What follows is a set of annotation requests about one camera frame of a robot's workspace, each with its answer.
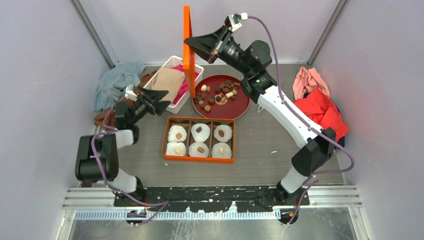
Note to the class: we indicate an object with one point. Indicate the dark blue cloth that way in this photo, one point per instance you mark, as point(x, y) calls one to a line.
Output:
point(341, 141)

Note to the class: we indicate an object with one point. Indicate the brown cloth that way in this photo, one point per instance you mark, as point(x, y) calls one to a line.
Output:
point(106, 120)

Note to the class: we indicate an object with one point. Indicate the white paper cup front middle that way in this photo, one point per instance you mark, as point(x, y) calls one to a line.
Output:
point(193, 150)

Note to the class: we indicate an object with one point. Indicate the white paper cup back left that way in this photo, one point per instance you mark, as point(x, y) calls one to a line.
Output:
point(173, 130)

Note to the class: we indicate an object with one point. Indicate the salmon pink cloth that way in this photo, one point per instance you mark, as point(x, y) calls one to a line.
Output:
point(307, 80)

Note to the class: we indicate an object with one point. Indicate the brown plastic insert tray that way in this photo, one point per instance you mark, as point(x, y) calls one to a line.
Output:
point(210, 140)

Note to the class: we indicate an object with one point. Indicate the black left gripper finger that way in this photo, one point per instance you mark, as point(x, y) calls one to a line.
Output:
point(153, 95)
point(159, 107)

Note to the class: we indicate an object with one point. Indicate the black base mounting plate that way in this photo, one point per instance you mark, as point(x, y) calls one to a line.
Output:
point(211, 199)

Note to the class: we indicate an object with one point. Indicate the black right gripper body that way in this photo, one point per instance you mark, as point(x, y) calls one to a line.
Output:
point(227, 50)

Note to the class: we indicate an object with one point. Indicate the light blue cloth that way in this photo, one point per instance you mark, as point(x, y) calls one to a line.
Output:
point(113, 83)

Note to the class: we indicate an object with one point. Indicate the red cloth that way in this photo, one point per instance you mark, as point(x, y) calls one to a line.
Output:
point(322, 111)

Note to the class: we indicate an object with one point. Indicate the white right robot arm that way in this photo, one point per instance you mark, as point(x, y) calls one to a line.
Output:
point(315, 143)

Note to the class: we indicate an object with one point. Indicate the round milk chocolate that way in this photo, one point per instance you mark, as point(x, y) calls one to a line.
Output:
point(221, 133)

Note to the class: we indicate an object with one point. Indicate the beige cloth pouch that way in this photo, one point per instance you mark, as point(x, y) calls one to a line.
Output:
point(170, 80)

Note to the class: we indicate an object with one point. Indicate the orange chocolate box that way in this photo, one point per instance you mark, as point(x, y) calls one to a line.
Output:
point(198, 159)

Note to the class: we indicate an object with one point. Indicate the white paper cup back right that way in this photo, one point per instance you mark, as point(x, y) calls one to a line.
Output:
point(227, 130)

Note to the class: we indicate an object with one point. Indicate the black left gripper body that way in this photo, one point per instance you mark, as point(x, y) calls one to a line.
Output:
point(143, 107)

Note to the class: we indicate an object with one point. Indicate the white swirl chocolate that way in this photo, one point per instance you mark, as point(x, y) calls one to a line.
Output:
point(177, 151)

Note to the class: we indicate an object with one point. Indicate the white paper cup back middle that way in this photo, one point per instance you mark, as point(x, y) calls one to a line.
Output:
point(201, 136)

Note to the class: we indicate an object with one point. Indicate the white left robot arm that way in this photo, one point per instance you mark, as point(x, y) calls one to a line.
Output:
point(97, 157)

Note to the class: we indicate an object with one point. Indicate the orange box lid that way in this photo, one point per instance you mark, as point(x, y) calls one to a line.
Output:
point(188, 56)

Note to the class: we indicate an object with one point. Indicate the white paper cup front right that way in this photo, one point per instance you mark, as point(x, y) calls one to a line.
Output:
point(215, 153)

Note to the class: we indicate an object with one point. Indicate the pink cloth in basket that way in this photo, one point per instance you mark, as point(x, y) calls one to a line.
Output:
point(183, 88)

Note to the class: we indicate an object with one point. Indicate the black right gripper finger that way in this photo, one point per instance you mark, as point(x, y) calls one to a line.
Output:
point(207, 44)
point(204, 54)

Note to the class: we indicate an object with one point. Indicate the dark red round tray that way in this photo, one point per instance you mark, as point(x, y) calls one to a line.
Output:
point(220, 97)

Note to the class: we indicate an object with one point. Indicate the tan square chocolate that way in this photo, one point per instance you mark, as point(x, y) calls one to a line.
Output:
point(178, 136)

